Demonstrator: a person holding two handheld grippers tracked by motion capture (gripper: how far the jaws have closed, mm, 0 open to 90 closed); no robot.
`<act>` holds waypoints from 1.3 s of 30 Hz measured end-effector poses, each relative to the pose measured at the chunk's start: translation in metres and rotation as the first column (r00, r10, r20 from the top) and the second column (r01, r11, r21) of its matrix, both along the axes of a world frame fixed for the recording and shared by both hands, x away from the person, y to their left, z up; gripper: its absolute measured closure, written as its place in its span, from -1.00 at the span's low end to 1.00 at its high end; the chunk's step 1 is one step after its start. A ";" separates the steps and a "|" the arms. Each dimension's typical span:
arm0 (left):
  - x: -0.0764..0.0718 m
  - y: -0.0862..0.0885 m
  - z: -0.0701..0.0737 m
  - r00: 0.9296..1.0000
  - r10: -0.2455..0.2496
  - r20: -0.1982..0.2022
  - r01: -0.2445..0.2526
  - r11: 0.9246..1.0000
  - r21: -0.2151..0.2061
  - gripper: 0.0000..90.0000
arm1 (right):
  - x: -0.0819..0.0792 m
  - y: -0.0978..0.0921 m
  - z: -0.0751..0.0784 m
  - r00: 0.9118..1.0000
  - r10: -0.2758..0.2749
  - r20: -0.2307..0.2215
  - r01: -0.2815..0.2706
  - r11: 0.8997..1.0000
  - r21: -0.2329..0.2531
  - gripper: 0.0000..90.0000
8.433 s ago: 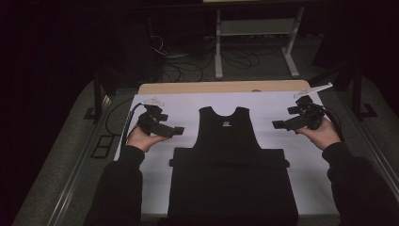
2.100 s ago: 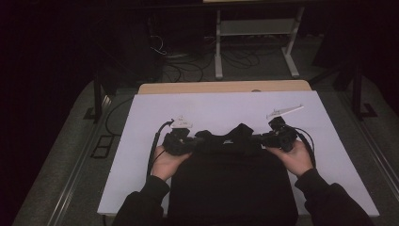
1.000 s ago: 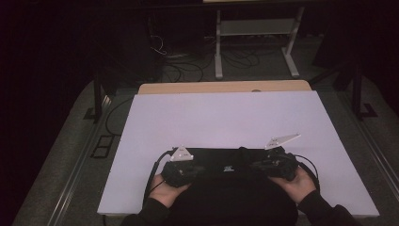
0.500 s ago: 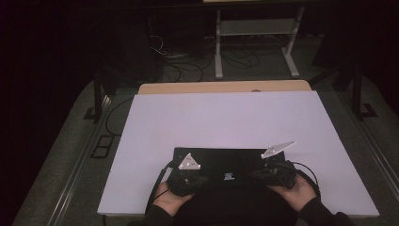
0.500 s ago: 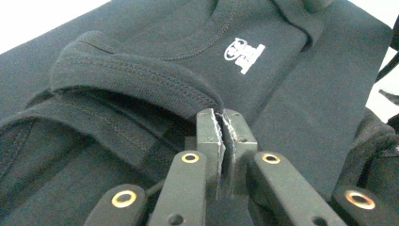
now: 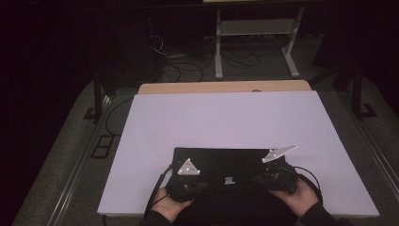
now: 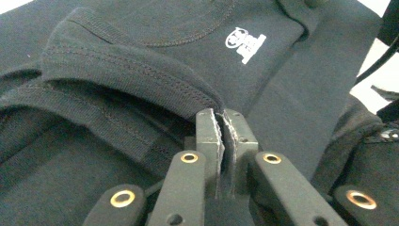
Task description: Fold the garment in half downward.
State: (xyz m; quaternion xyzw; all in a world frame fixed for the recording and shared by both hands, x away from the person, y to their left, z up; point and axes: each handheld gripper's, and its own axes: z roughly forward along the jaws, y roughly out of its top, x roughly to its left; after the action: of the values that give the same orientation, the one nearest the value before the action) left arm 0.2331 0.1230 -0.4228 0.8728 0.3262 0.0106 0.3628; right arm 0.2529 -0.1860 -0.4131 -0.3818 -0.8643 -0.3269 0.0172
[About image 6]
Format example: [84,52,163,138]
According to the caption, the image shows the thin white cable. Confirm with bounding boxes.
[149,33,168,57]

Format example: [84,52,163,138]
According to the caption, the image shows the tangled black floor cables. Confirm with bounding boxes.
[161,46,262,83]

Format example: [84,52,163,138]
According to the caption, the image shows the person's left hand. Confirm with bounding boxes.
[151,186,193,223]

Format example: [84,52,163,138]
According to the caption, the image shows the white metal stand frame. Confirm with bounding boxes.
[215,6,306,80]

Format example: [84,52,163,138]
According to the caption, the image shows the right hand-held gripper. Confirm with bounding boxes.
[250,144,299,195]

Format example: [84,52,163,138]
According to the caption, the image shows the left hand-held gripper cable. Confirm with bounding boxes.
[143,164,175,220]

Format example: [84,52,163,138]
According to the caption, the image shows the black tank top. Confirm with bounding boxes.
[170,146,299,226]

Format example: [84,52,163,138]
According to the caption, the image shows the black metal stand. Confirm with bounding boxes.
[83,74,111,124]
[351,62,379,121]

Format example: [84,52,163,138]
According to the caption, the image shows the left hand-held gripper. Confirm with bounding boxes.
[165,157,208,203]

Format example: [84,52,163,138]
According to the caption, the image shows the person's right hand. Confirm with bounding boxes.
[269,178,320,218]

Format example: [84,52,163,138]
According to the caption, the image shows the metal floor rail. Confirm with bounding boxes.
[46,93,113,226]
[340,90,399,202]

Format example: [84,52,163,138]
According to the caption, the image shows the black floor cable loop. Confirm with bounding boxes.
[104,97,135,137]

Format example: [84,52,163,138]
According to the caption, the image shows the white board sheet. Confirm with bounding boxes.
[97,90,380,218]

